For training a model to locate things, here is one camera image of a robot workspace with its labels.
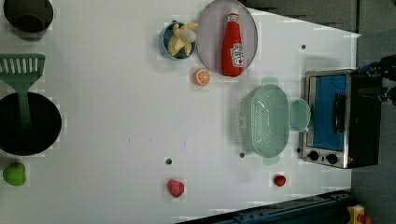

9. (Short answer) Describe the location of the dark brown mug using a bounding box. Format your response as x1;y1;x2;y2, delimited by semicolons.
4;0;54;33

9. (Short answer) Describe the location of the small red strawberry toy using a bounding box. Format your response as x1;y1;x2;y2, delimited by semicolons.
274;175;287;187

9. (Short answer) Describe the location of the yellow red emergency button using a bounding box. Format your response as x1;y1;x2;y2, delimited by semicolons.
347;205;374;224

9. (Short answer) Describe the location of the blue small bowl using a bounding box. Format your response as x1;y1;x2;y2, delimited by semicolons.
158;21;196;61

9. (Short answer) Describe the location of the peeled toy banana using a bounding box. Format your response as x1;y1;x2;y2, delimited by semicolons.
167;22;198;56

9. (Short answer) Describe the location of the blue metal frame rail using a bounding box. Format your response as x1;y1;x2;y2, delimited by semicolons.
178;190;356;224

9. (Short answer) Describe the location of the mint green plastic strainer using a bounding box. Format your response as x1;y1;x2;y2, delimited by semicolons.
238;77;290;165

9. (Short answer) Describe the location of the mint green cup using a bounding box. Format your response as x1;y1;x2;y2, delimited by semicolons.
289;99;311;133

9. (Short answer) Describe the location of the grey round plate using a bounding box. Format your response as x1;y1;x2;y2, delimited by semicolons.
196;0;258;74

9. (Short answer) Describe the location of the black frying pan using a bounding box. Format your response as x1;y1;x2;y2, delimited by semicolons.
0;92;63;156

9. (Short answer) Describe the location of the red ketchup bottle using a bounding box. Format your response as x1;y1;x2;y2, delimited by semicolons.
221;8;245;77

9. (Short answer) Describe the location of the green toy pear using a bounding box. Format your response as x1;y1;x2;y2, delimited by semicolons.
3;162;26;187

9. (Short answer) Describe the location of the pink strawberry toy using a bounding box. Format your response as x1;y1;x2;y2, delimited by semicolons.
166;179;184;198

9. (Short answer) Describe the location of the orange slice toy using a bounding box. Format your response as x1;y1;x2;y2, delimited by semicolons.
193;69;211;86

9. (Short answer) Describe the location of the green slotted spatula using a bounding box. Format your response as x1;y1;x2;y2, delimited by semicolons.
0;53;46;130

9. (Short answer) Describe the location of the black silver toaster oven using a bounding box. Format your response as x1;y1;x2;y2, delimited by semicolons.
301;69;382;169

